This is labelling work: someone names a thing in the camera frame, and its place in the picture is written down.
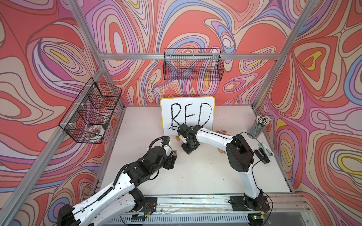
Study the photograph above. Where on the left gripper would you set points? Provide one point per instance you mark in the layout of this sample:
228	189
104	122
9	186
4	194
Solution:
170	162

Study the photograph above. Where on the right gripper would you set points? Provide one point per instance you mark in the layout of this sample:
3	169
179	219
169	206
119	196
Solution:
188	150

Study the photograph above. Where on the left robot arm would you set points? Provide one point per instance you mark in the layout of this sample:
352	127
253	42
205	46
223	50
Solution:
122	195

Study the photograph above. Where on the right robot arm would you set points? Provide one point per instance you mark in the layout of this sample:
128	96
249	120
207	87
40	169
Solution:
240	156

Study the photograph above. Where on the whiteboard with RED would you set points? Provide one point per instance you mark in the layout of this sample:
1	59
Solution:
190	111

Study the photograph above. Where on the black stapler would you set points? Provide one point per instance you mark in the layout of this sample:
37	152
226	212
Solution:
264	153

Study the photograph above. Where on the cup of pencils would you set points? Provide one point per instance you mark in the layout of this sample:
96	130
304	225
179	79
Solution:
259	125

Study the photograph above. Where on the tape roll in basket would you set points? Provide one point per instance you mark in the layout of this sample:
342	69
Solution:
94	133

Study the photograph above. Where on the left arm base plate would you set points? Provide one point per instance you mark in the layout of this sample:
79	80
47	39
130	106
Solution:
147	205

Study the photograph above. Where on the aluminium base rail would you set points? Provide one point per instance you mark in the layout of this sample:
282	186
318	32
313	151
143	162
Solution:
289	208

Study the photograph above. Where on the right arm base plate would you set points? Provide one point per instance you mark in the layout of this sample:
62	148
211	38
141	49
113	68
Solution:
240	203

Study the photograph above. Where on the back wire basket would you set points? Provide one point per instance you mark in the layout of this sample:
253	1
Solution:
193	64

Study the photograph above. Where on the wire basket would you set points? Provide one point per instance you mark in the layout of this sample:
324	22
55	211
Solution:
193	64
94	105

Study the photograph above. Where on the left wire basket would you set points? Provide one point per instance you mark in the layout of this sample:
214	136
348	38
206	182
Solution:
94	105

